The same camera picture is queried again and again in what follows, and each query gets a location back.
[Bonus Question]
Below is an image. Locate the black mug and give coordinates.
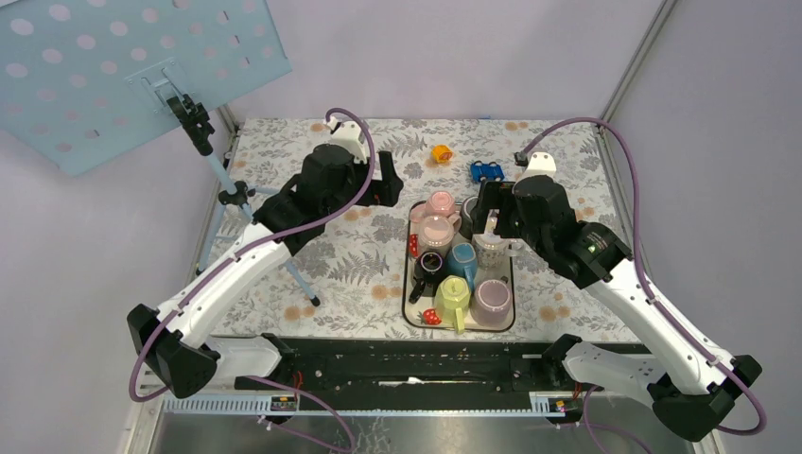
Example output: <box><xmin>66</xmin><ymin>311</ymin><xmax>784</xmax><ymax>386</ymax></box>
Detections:
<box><xmin>408</xmin><ymin>251</ymin><xmax>448</xmax><ymax>305</ymax></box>

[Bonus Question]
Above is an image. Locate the green octagonal mug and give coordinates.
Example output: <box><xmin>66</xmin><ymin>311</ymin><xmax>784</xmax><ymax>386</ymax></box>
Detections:
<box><xmin>434</xmin><ymin>276</ymin><xmax>471</xmax><ymax>334</ymax></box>

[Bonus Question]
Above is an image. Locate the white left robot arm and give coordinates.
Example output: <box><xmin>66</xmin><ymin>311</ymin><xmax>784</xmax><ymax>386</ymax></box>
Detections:
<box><xmin>127</xmin><ymin>143</ymin><xmax>404</xmax><ymax>402</ymax></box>

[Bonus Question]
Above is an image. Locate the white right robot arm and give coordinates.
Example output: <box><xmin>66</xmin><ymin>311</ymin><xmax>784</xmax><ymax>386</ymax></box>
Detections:
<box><xmin>472</xmin><ymin>175</ymin><xmax>762</xmax><ymax>442</ymax></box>

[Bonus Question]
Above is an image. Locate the dark grey mug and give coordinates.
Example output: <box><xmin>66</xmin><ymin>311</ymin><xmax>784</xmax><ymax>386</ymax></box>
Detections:
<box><xmin>459</xmin><ymin>196</ymin><xmax>479</xmax><ymax>241</ymax></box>

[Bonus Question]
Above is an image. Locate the pink octagonal mug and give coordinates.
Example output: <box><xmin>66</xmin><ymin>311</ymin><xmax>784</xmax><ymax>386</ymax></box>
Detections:
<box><xmin>410</xmin><ymin>191</ymin><xmax>462</xmax><ymax>228</ymax></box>

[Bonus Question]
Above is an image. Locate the white floral mug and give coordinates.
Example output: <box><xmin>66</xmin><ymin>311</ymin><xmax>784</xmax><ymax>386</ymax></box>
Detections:
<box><xmin>472</xmin><ymin>234</ymin><xmax>526</xmax><ymax>270</ymax></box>

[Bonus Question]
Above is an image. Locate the tall pale pink mug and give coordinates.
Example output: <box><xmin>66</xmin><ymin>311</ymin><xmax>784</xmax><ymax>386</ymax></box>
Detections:
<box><xmin>417</xmin><ymin>214</ymin><xmax>462</xmax><ymax>256</ymax></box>

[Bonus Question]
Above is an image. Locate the blue dotted mug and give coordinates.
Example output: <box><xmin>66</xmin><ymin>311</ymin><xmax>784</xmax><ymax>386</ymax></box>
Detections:
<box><xmin>446</xmin><ymin>243</ymin><xmax>478</xmax><ymax>292</ymax></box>

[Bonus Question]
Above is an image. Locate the purple mug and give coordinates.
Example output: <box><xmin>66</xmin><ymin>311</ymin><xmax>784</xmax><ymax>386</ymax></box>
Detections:
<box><xmin>470</xmin><ymin>279</ymin><xmax>513</xmax><ymax>327</ymax></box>

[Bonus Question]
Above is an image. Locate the blue toy car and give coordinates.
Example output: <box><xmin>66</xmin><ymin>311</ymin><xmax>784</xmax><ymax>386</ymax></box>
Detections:
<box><xmin>470</xmin><ymin>161</ymin><xmax>505</xmax><ymax>183</ymax></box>

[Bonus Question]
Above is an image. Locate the yellow toy car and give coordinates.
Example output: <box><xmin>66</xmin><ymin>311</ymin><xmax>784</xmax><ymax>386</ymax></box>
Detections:
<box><xmin>431</xmin><ymin>145</ymin><xmax>454</xmax><ymax>165</ymax></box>

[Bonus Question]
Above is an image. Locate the white strawberry tray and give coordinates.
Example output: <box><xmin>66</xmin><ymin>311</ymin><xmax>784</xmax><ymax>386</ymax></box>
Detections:
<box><xmin>402</xmin><ymin>193</ymin><xmax>515</xmax><ymax>333</ymax></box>

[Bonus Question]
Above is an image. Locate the blue tripod stand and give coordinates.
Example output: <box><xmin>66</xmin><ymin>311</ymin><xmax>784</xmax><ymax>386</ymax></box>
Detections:
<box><xmin>166</xmin><ymin>94</ymin><xmax>322</xmax><ymax>308</ymax></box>

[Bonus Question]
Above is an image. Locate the floral tablecloth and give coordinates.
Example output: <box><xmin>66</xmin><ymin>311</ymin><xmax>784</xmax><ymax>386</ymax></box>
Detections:
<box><xmin>214</xmin><ymin>118</ymin><xmax>637</xmax><ymax>342</ymax></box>

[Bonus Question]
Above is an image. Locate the blue perforated stand plate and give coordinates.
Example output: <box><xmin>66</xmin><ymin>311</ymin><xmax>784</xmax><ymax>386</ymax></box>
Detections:
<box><xmin>1</xmin><ymin>1</ymin><xmax>291</xmax><ymax>176</ymax></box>

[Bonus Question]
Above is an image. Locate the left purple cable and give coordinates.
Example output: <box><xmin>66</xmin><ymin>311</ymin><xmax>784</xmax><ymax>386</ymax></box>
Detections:
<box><xmin>128</xmin><ymin>107</ymin><xmax>377</xmax><ymax>403</ymax></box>

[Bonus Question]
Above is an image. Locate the purple cable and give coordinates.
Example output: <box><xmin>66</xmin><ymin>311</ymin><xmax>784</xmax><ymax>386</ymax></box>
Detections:
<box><xmin>128</xmin><ymin>107</ymin><xmax>377</xmax><ymax>403</ymax></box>
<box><xmin>521</xmin><ymin>116</ymin><xmax>768</xmax><ymax>437</ymax></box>

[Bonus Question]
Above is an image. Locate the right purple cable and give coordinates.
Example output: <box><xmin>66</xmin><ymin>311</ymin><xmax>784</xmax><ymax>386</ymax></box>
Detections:
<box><xmin>521</xmin><ymin>116</ymin><xmax>768</xmax><ymax>437</ymax></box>

